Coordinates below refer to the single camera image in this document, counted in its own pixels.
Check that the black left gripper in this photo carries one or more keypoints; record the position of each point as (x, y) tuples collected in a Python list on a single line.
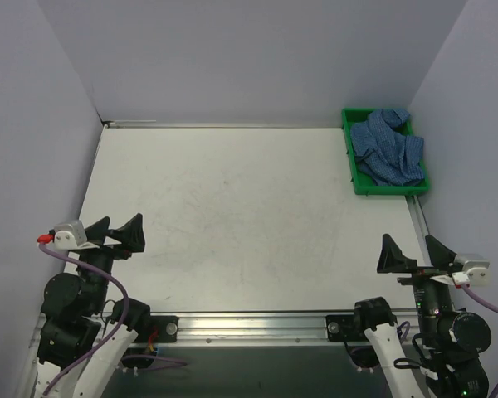
[(109, 249)]

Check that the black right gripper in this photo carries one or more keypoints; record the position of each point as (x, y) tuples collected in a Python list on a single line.
[(420, 274)]

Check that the blue checkered long sleeve shirt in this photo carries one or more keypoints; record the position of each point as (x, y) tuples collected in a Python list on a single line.
[(390, 158)]

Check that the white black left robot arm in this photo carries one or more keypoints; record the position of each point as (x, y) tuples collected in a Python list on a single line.
[(90, 319)]

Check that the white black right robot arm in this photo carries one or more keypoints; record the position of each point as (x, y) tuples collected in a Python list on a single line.
[(449, 342)]

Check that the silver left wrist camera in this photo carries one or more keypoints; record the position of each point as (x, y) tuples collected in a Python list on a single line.
[(65, 236)]

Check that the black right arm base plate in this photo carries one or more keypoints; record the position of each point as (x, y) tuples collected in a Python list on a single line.
[(342, 328)]

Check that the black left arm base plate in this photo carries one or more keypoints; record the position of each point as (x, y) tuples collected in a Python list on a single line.
[(158, 329)]

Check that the aluminium front frame rail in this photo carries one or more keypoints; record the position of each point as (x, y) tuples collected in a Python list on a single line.
[(245, 329)]

